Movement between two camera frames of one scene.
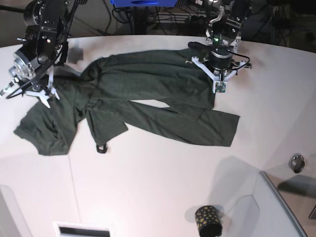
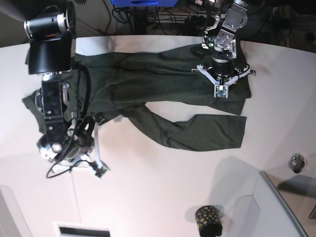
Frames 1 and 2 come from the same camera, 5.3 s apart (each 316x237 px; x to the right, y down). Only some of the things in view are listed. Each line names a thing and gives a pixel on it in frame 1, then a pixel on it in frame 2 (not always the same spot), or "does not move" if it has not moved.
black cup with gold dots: (208, 221) does not move
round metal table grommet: (296, 163) does not move
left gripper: (44, 95) -> (78, 148)
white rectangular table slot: (82, 229) does not move
